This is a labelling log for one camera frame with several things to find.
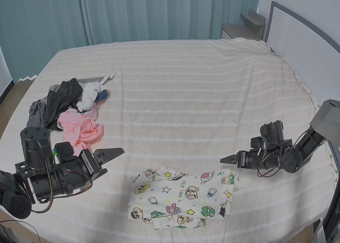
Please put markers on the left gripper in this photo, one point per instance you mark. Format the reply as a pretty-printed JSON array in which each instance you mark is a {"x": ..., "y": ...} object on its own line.
[{"x": 66, "y": 180}]

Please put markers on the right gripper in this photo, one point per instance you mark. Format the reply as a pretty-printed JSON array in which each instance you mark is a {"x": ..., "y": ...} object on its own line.
[{"x": 252, "y": 160}]

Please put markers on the white printed pyjama top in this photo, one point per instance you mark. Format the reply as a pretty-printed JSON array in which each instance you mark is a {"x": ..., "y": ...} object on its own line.
[{"x": 180, "y": 196}]

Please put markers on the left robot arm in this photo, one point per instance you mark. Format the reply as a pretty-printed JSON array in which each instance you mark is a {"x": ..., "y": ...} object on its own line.
[{"x": 36, "y": 146}]

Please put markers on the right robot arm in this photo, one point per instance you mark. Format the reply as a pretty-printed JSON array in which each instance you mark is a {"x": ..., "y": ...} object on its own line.
[{"x": 324, "y": 119}]

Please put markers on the pile of clothes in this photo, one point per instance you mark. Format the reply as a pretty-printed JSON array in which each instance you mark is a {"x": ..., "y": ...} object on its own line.
[{"x": 61, "y": 98}]

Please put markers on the pink garment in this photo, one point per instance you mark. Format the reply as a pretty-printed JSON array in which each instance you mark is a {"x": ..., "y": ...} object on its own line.
[{"x": 79, "y": 127}]

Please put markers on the dark blue garment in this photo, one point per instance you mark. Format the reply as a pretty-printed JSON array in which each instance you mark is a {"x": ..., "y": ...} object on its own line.
[{"x": 103, "y": 95}]

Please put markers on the white knitted garment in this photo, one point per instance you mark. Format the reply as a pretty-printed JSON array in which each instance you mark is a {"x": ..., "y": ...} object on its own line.
[{"x": 89, "y": 95}]

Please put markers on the bed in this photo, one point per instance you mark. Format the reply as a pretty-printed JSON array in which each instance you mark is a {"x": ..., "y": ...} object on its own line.
[{"x": 186, "y": 90}]

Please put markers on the grey bedside table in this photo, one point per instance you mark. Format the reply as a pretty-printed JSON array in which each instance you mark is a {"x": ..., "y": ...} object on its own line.
[{"x": 236, "y": 30}]

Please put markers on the blue-green curtain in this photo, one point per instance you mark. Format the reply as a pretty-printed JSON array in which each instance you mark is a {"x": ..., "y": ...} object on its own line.
[
  {"x": 39, "y": 10},
  {"x": 172, "y": 2}
]

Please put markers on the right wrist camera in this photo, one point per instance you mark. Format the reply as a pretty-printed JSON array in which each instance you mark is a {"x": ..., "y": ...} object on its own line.
[{"x": 256, "y": 143}]

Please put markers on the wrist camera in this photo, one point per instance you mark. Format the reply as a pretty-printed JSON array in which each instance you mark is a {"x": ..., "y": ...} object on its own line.
[
  {"x": 63, "y": 153},
  {"x": 256, "y": 143}
]

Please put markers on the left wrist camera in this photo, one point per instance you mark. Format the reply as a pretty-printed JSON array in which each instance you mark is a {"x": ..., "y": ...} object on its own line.
[{"x": 63, "y": 153}]

